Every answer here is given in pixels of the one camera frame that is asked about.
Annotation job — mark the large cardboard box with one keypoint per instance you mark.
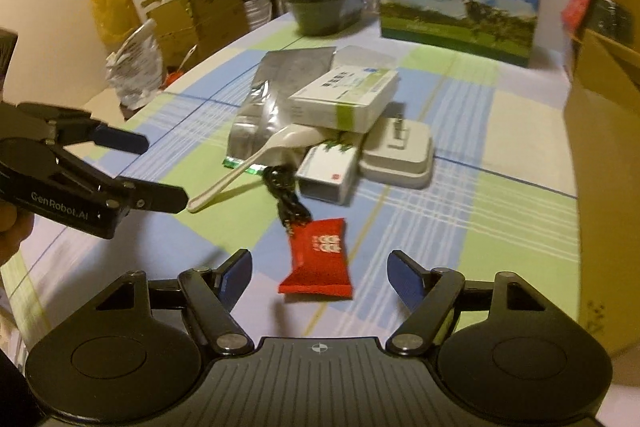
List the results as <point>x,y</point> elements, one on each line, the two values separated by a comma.
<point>610,157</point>

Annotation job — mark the white charger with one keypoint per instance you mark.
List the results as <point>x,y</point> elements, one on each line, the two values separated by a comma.
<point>400,157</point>

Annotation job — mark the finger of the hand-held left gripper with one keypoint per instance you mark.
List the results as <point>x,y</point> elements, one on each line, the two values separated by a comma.
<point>117,140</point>
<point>160,199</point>

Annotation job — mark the small white box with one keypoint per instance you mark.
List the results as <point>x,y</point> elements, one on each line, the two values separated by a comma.
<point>325,177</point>

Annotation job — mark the white plastic spoon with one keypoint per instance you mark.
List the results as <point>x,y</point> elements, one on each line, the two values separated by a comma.
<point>280,143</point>

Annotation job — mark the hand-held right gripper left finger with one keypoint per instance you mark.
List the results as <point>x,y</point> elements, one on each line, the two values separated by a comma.
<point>235,278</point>

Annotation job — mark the white green medicine box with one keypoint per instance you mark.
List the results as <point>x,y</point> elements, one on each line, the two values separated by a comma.
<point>350,97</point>

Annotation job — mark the brown cardboard box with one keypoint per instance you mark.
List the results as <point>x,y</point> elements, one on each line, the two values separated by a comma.
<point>217,17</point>

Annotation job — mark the white plastic bag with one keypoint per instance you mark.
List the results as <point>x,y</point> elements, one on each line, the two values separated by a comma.
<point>135,67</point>

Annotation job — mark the orange and black package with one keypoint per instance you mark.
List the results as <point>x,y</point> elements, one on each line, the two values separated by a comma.
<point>612,14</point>

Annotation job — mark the red packet pack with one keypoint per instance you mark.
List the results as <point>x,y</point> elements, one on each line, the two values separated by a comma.
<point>575,9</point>

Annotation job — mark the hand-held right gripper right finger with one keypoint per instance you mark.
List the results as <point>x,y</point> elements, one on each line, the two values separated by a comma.
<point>404,279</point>

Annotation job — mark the silver foil bag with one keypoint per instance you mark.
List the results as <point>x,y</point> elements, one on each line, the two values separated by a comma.
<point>270,107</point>

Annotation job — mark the red snack packet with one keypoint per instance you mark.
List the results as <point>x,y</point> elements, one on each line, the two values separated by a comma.
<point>320,257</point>

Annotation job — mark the person's left hand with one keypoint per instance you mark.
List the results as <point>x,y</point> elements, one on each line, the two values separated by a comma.
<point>10,232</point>

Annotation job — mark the checked tablecloth desktop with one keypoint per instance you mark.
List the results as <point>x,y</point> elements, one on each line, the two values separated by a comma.
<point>475,207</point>

